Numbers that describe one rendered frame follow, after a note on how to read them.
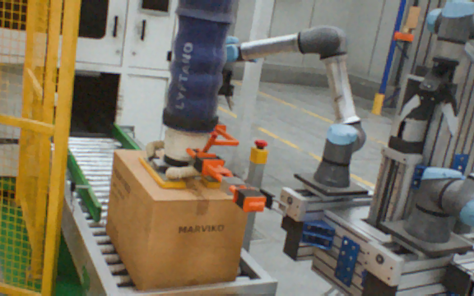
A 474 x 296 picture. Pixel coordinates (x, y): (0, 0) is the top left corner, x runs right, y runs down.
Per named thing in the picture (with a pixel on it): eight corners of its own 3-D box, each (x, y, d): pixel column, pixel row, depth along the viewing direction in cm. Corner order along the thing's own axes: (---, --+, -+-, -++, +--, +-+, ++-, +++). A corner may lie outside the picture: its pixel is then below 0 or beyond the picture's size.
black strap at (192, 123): (155, 113, 229) (155, 104, 228) (205, 117, 240) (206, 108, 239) (172, 128, 210) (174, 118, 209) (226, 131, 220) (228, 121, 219)
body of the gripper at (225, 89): (218, 96, 252) (222, 71, 249) (211, 92, 259) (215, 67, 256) (233, 98, 256) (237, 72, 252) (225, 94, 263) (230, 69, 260)
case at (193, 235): (104, 229, 258) (113, 149, 248) (183, 226, 276) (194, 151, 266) (141, 298, 207) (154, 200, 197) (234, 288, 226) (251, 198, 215)
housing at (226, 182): (218, 188, 189) (220, 176, 188) (235, 188, 193) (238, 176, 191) (226, 196, 183) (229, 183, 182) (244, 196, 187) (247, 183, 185)
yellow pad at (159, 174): (137, 159, 238) (138, 149, 237) (159, 160, 243) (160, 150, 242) (161, 188, 209) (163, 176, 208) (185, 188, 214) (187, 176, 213)
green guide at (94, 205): (38, 130, 395) (39, 118, 392) (53, 131, 400) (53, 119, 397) (79, 223, 259) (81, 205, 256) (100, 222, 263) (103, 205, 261)
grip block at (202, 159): (192, 167, 208) (193, 152, 206) (215, 168, 212) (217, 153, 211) (200, 175, 201) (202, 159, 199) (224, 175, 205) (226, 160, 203)
